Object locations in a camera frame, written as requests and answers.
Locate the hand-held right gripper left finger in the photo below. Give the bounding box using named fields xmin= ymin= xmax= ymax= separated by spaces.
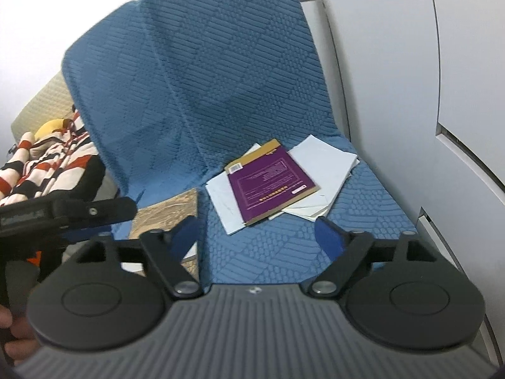
xmin=75 ymin=217 xmax=204 ymax=300

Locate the purple book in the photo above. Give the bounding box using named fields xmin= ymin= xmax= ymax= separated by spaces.
xmin=224 ymin=138 xmax=321 ymax=227

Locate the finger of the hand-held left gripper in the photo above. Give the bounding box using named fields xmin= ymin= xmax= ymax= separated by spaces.
xmin=53 ymin=196 xmax=138 ymax=227

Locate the yellow plush toy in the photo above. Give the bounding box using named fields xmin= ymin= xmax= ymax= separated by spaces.
xmin=33 ymin=118 xmax=74 ymax=139

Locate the striped fleece blanket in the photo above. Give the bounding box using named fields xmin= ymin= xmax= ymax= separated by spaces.
xmin=0 ymin=111 xmax=107 ymax=269

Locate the white wardrobe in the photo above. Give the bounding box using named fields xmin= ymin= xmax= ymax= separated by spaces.
xmin=292 ymin=0 xmax=505 ymax=324

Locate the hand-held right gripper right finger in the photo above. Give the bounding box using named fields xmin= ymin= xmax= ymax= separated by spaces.
xmin=308 ymin=216 xmax=443 ymax=298

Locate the brown map-print book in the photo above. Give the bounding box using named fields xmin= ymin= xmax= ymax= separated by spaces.
xmin=128 ymin=187 xmax=199 ymax=275

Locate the person's left hand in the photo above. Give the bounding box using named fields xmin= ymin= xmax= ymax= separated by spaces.
xmin=0 ymin=306 xmax=40 ymax=364

